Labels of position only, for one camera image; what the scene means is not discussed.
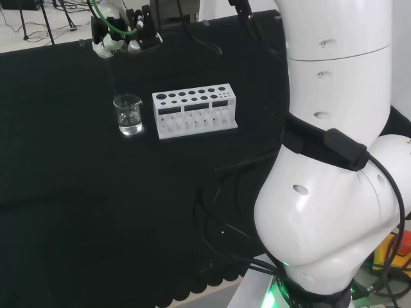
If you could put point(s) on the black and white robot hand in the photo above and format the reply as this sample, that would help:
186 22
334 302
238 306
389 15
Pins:
104 45

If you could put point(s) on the clear glass rod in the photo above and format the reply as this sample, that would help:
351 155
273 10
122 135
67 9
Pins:
111 75

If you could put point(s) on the clear glass beaker with liquid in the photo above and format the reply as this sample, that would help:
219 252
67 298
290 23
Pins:
130 127

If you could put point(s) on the white test tube rack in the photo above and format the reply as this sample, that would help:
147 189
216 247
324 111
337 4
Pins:
192 133

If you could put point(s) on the black tripod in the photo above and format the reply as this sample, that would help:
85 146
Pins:
47 23

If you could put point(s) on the black table cloth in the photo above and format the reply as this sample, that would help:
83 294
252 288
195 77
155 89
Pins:
64 176

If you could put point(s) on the yellow stop button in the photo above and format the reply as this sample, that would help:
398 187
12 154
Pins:
380 256

